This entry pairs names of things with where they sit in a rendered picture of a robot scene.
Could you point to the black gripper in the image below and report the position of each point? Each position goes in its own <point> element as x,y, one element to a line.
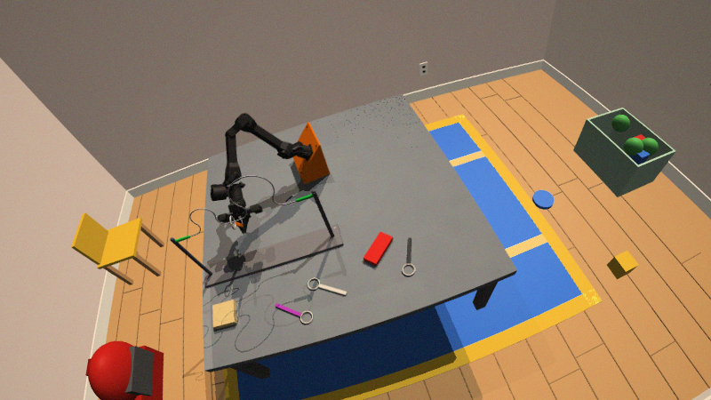
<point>224,218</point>

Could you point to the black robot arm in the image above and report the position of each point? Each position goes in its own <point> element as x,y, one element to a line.
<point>246,123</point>

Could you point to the red flat block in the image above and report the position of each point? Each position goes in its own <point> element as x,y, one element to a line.
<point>378,248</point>

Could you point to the orange long bar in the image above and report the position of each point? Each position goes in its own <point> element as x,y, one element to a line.
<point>236,223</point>

